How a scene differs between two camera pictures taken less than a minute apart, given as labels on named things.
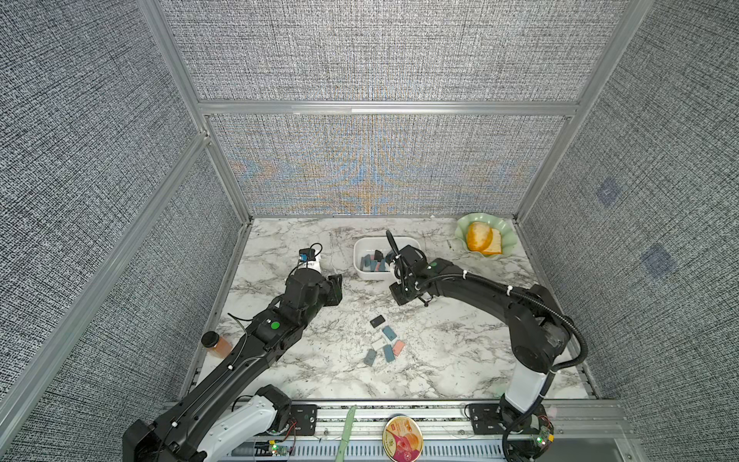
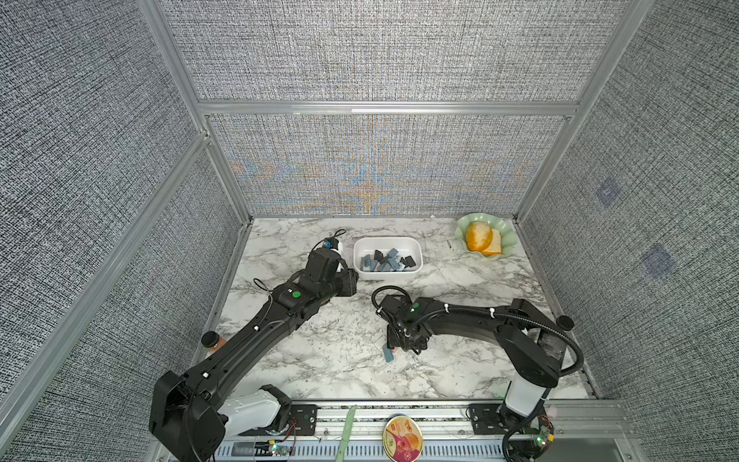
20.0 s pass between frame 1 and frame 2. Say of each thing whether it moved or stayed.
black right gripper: moved
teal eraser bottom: stayed
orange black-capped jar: stayed
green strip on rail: stayed
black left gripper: moved
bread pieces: stayed
